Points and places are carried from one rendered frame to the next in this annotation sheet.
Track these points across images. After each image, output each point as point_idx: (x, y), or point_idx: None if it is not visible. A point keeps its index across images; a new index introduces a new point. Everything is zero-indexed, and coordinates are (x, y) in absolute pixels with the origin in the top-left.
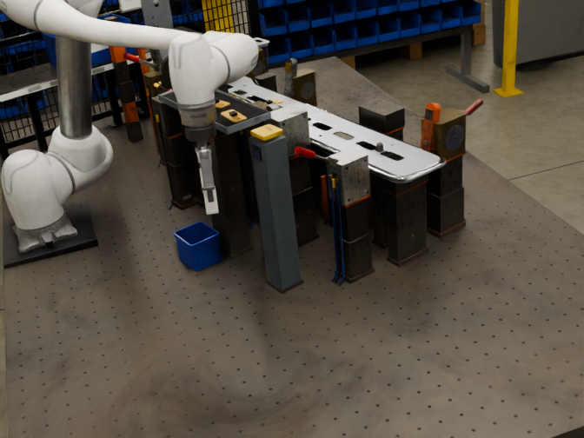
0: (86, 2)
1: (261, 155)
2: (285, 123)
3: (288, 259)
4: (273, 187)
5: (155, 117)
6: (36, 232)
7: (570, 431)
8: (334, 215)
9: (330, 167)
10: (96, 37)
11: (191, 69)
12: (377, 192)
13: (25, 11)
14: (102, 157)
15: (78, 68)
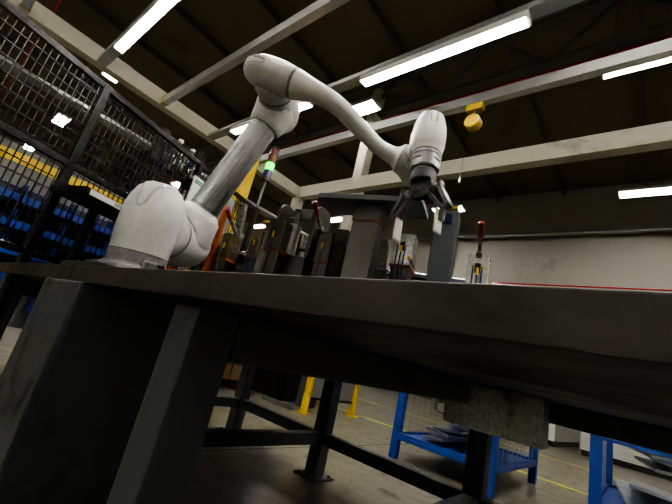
0: (293, 113)
1: (452, 220)
2: (415, 240)
3: None
4: (454, 248)
5: (269, 234)
6: (141, 256)
7: None
8: None
9: (474, 259)
10: (341, 102)
11: (443, 126)
12: None
13: (286, 65)
14: (209, 245)
15: (253, 155)
